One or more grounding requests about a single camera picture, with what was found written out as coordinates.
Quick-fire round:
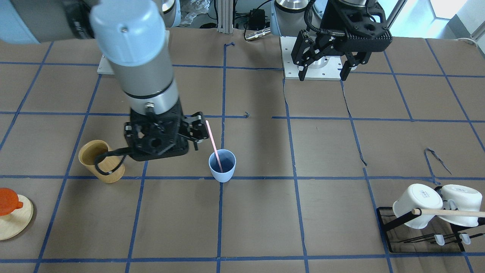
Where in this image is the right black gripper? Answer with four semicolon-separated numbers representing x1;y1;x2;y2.
124;102;208;162

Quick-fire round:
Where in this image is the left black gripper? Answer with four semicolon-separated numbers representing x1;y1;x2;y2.
291;0;393;81

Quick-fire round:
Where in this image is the pink chopstick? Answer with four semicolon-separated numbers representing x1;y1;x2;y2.
205;120;223;173

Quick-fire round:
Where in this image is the light blue plastic cup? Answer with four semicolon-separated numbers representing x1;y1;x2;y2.
208;149;237;183

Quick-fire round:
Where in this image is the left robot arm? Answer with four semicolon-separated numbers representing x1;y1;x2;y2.
270;0;393;81

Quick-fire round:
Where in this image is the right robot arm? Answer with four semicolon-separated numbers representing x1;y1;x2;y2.
1;0;208;161

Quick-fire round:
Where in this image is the bamboo cylindrical holder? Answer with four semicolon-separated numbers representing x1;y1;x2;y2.
78;140;125;184

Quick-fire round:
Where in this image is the black power adapter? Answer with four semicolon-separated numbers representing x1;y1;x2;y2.
246;8;266;31

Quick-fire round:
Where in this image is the orange plastic lid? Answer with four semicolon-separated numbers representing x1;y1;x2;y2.
0;188;23;216

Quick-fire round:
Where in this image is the white mug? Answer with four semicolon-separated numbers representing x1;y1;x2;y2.
393;184;443;217
438;184;483;228

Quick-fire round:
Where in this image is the round wooden stand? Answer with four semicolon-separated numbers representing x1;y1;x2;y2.
0;194;34;240

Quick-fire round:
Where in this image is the wooden rack rod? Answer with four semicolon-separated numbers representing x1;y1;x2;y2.
410;209;485;218

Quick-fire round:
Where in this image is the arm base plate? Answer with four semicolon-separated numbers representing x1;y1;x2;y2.
280;36;343;81
97;30;170;76

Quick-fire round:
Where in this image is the silver cable connector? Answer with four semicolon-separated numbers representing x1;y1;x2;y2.
244;27;271;42

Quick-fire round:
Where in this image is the aluminium frame post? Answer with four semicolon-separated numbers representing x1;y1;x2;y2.
215;0;235;36

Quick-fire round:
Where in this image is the black wire mug rack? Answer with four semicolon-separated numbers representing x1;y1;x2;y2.
376;185;484;253

